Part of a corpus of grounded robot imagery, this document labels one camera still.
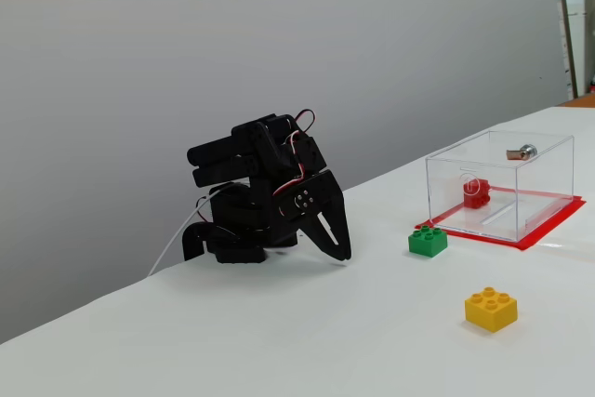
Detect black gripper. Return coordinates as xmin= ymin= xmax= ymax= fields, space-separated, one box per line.
xmin=271 ymin=169 xmax=352 ymax=263

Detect red lego brick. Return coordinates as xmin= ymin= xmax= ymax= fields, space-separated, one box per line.
xmin=462 ymin=176 xmax=491 ymax=209

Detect green lego brick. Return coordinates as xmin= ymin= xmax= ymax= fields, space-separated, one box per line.
xmin=407 ymin=224 xmax=449 ymax=258

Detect transparent plastic box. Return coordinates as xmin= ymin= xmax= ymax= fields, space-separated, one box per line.
xmin=425 ymin=129 xmax=575 ymax=244

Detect yellow lego brick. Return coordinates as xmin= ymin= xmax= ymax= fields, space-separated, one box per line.
xmin=464 ymin=285 xmax=519 ymax=334

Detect silver metal box lock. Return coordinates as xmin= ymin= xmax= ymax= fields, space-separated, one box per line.
xmin=506 ymin=142 xmax=538 ymax=162

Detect black table clamp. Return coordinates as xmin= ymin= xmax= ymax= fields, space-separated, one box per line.
xmin=180 ymin=222 xmax=219 ymax=262

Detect red tape square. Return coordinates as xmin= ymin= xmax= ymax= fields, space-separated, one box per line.
xmin=415 ymin=185 xmax=587 ymax=252

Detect brown wooden surface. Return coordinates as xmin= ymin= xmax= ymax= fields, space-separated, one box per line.
xmin=559 ymin=93 xmax=595 ymax=108

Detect white cabinet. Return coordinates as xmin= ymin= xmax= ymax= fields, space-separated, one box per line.
xmin=564 ymin=0 xmax=588 ymax=94

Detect red white black servo wires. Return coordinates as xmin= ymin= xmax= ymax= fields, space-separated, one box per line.
xmin=269 ymin=108 xmax=318 ymax=198

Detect white cable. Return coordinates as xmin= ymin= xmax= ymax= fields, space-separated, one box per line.
xmin=146 ymin=184 xmax=236 ymax=278

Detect metal shelf post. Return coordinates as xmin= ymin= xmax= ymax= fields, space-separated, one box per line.
xmin=555 ymin=0 xmax=595 ymax=99

